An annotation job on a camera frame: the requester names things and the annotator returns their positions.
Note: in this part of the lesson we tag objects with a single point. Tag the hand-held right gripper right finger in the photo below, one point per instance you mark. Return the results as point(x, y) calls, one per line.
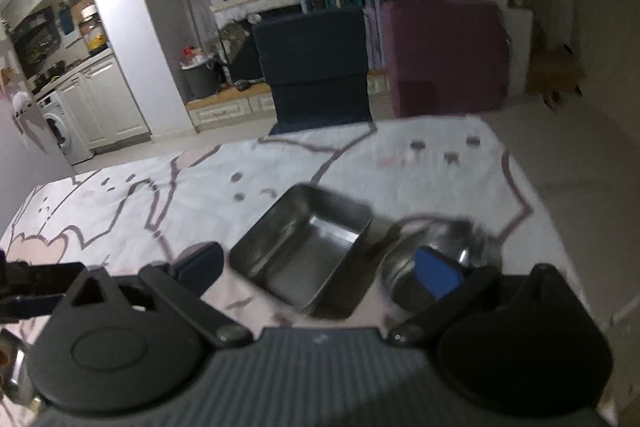
point(437, 274)

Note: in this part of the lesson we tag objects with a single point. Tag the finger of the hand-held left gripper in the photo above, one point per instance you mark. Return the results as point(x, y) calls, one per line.
point(45, 277)
point(30, 307)

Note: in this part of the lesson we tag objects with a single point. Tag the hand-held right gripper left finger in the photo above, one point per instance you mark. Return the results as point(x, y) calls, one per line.
point(200, 269)

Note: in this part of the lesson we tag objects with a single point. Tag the round steel bowl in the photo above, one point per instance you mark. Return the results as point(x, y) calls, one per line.
point(400, 277)

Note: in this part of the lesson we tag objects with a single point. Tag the square steel container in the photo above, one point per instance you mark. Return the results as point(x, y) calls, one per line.
point(310, 237)

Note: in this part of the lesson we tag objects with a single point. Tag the bear printed tablecloth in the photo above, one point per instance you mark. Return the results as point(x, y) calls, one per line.
point(150, 207)

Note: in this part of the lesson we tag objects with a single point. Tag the white washing machine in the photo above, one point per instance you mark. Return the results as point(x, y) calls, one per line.
point(62, 127)

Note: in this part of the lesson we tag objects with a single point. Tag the low wooden drawer cabinet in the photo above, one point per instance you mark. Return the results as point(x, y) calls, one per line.
point(225, 107)

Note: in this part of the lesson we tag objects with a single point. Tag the white fluffy ornament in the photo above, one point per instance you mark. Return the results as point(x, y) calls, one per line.
point(20, 101)

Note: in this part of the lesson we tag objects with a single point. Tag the white kitchen base cabinet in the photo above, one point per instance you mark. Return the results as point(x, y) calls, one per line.
point(110, 102)

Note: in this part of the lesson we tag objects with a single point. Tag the grey trash bin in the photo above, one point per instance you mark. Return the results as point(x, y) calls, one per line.
point(200, 82)

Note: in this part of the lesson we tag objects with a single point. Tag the black printed cabinet curtain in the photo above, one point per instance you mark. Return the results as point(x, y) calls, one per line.
point(245, 57)

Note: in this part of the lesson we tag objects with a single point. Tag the maroon chair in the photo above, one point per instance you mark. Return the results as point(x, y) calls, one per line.
point(445, 57)

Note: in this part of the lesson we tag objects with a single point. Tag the cardboard box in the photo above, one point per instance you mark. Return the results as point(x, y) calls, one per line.
point(555, 77)

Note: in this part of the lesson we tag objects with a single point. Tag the dark blue chair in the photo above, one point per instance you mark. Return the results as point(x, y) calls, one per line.
point(310, 67)

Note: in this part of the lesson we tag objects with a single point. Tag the yellow pot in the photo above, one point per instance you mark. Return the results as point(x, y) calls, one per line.
point(96, 39)

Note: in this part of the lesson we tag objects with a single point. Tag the plate sign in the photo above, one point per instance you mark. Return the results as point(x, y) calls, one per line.
point(332, 2)

